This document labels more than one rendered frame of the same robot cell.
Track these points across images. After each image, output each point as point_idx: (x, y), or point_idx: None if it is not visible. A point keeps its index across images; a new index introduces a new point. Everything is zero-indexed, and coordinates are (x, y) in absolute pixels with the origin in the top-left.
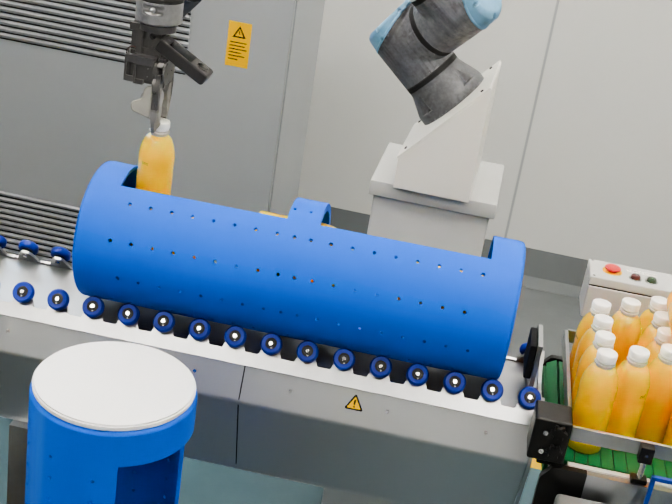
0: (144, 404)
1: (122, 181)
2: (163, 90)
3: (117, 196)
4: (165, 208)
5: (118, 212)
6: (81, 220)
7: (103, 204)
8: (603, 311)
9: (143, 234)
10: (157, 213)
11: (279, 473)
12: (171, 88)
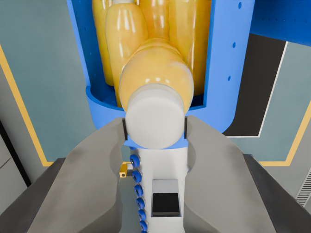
0: None
1: (198, 109)
2: (118, 217)
3: (221, 100)
4: (235, 20)
5: (235, 85)
6: (233, 117)
7: (228, 108)
8: None
9: (247, 39)
10: (239, 30)
11: None
12: (40, 199)
